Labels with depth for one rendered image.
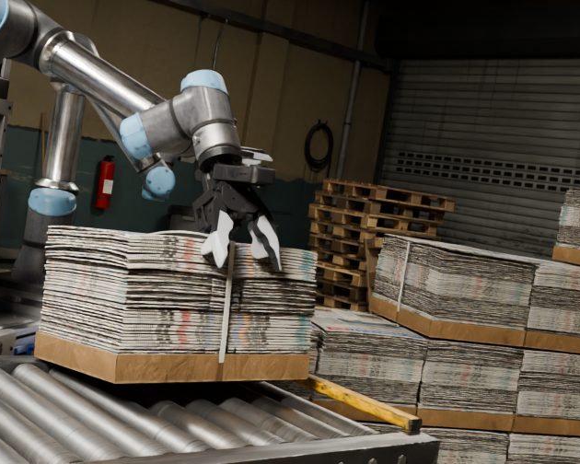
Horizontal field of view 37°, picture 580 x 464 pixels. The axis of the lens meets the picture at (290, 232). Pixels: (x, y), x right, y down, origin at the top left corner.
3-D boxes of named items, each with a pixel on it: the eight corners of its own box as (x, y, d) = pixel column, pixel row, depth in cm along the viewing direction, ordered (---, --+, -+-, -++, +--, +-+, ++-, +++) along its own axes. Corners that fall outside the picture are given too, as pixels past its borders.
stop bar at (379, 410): (260, 362, 176) (261, 353, 176) (423, 430, 143) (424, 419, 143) (248, 363, 174) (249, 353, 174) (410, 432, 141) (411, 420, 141)
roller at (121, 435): (33, 389, 148) (37, 361, 148) (185, 492, 113) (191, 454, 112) (5, 390, 145) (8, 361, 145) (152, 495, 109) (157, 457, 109)
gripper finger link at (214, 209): (226, 245, 134) (236, 203, 140) (233, 240, 133) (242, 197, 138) (201, 230, 132) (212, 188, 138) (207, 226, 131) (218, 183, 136)
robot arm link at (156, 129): (153, 165, 157) (207, 143, 155) (125, 160, 147) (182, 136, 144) (140, 124, 158) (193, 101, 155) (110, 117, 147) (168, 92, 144)
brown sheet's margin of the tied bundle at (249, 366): (214, 356, 173) (216, 334, 174) (308, 379, 151) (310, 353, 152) (144, 356, 163) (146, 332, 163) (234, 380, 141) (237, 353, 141)
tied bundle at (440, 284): (366, 311, 259) (379, 234, 257) (453, 321, 268) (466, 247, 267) (426, 339, 223) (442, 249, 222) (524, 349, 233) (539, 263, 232)
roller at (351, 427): (218, 383, 174) (222, 359, 173) (390, 465, 138) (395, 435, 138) (198, 384, 170) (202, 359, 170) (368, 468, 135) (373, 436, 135)
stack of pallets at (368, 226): (372, 300, 1008) (390, 189, 1002) (438, 319, 942) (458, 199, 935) (290, 297, 915) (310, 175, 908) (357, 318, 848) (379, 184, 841)
